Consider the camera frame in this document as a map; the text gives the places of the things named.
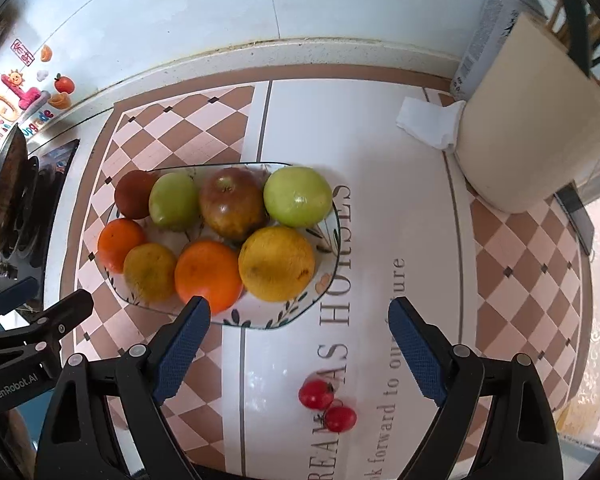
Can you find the white folded tissue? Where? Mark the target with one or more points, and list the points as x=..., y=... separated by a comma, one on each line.
x=434, y=125

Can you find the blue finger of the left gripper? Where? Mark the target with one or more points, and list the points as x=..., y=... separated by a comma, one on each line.
x=17, y=294
x=53, y=323

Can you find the large orange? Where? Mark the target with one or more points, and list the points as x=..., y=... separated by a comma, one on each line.
x=208, y=269

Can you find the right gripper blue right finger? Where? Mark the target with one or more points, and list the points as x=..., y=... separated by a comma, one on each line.
x=449, y=374

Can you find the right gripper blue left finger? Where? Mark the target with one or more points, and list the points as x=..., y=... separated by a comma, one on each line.
x=147, y=375

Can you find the large green apple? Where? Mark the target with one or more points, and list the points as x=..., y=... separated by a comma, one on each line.
x=297, y=196

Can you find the black wok pan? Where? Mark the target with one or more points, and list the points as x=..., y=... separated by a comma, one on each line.
x=18, y=175

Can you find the dark red plum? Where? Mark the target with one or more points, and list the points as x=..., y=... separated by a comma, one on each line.
x=132, y=194

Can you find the teal handled knife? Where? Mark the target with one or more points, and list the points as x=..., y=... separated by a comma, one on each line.
x=579, y=47

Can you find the beige cylindrical utensil holder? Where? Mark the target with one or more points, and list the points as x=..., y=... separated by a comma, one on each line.
x=532, y=125

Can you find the checkered brown pink mat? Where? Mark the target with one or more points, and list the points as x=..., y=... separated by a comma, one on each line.
x=410, y=225

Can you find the small green apple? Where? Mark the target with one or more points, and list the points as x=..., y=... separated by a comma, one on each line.
x=173, y=202

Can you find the silver spray can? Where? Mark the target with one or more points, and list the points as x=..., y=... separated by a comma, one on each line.
x=497, y=19

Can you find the yellow round fruit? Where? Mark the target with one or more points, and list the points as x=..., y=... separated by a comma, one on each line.
x=276, y=263

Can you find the yellow bumpy citrus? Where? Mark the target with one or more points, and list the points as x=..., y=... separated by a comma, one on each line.
x=148, y=271

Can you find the small orange tangerine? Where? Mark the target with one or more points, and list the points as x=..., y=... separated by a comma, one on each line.
x=116, y=240

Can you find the red brown apple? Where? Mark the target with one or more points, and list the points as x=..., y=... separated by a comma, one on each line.
x=231, y=203

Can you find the red cherry tomato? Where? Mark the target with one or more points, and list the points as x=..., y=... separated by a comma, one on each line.
x=339, y=418
x=316, y=394

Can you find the black induction cooktop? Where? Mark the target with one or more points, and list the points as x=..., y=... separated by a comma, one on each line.
x=28, y=238

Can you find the wooden chopsticks bundle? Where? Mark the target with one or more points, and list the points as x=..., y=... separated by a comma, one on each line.
x=558, y=27

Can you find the black smartphone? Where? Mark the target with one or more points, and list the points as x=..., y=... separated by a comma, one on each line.
x=569, y=199

